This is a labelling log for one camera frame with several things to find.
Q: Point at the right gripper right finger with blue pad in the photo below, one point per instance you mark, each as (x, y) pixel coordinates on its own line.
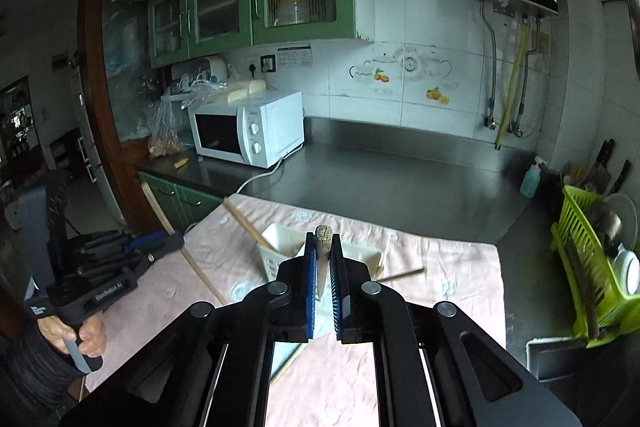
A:
(435, 366)

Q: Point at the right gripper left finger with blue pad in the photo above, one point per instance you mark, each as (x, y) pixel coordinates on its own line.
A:
(210, 366)

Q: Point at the wooden chopstick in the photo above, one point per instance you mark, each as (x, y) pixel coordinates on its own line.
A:
(150, 197)
(246, 224)
(324, 238)
(401, 276)

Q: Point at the black kitchen sink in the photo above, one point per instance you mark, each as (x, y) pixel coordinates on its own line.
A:
(571, 371)

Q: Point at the person's left hand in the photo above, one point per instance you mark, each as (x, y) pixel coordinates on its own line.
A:
(90, 337)

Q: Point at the cream plastic utensil holder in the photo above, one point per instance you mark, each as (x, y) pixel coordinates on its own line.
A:
(289, 243)

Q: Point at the green lower cabinet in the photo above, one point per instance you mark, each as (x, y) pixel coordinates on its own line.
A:
(182, 205)

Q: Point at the white microwave oven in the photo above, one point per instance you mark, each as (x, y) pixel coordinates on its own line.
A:
(256, 131)

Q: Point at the clear plastic bag with food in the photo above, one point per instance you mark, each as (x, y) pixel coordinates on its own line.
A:
(168, 118)

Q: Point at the hand soap pump bottle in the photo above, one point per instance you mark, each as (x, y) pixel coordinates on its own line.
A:
(532, 178)

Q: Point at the lime green dish rack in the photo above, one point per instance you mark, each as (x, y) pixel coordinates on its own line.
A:
(603, 309)

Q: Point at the wall power socket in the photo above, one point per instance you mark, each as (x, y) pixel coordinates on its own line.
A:
(268, 63)

